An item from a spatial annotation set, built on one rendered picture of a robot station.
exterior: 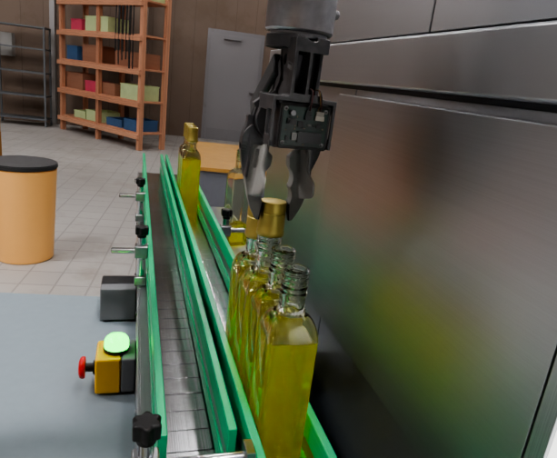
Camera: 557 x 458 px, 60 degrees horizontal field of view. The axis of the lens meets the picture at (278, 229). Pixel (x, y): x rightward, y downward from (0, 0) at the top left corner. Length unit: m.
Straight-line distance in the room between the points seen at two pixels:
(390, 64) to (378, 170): 0.13
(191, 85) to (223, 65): 0.78
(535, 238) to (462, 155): 0.12
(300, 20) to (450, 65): 0.16
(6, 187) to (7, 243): 0.37
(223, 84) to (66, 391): 9.65
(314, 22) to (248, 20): 10.02
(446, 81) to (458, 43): 0.04
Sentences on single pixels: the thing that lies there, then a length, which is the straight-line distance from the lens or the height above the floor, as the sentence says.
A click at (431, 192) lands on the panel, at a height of 1.24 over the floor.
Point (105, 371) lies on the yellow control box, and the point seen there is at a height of 0.80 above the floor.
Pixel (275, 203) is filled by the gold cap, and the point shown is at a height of 1.18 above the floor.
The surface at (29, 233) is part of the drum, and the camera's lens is 3.49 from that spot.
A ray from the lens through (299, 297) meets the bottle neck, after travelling 0.51.
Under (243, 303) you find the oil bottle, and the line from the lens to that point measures 0.64.
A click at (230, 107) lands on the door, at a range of 10.46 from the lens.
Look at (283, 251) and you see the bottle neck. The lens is 0.58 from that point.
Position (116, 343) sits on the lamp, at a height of 0.85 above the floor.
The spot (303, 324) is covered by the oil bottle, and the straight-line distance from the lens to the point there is 0.52.
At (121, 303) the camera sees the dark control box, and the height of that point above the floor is 0.80.
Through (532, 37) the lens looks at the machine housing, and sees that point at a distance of 0.46.
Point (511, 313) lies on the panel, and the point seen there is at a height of 1.17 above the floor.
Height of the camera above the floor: 1.33
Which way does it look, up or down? 17 degrees down
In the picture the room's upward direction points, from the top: 7 degrees clockwise
